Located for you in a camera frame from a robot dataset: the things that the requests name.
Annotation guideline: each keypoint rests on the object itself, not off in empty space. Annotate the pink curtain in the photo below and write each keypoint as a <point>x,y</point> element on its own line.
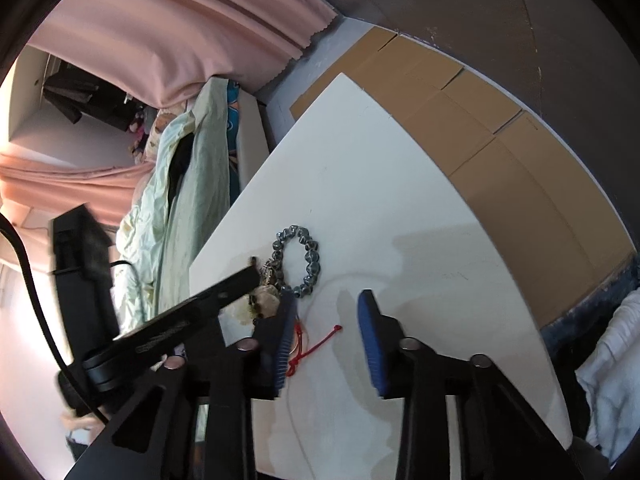
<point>65,185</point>
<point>175,25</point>

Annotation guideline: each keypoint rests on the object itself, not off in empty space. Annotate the pink plush toys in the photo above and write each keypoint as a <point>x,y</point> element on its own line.
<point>150,132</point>

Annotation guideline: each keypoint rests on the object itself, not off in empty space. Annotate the black hanging clothes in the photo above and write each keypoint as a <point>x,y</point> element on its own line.
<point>85,95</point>

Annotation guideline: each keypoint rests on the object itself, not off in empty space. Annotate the light green blanket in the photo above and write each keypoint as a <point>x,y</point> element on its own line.
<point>195,175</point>

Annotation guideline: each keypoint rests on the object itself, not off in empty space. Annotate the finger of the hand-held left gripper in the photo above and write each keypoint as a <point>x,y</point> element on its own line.
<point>175,327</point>

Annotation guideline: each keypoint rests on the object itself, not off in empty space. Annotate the brown cardboard floor sheets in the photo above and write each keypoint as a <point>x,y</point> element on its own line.
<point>525,170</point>

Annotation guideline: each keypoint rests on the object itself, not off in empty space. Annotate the white cloth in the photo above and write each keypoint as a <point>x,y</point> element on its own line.
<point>615,370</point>

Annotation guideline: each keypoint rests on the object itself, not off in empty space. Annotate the white mattress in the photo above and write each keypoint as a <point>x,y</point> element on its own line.
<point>252,135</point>

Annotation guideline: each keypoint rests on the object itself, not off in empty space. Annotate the blue patterned sheet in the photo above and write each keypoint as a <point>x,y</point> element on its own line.
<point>233,125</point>

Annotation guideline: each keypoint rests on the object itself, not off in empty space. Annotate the cream beaded jewelry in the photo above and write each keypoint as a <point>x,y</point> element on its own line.
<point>260,305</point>

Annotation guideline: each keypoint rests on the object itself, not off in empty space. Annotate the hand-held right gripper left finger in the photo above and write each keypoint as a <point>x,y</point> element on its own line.
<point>281,345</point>

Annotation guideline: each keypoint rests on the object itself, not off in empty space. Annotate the blue denim cloth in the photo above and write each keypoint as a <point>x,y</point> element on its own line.
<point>590,305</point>

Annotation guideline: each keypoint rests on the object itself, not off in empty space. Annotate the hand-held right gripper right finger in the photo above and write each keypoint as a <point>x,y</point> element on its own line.
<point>372,345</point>

